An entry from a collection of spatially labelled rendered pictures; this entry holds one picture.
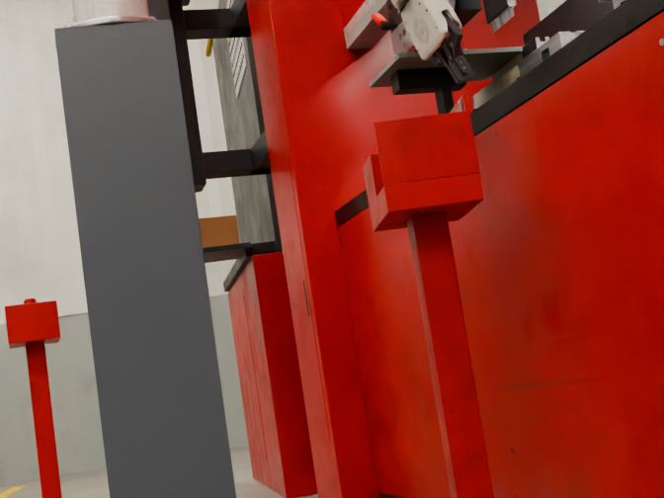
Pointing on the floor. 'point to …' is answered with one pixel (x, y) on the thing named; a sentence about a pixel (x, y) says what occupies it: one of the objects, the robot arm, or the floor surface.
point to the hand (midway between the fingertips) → (459, 70)
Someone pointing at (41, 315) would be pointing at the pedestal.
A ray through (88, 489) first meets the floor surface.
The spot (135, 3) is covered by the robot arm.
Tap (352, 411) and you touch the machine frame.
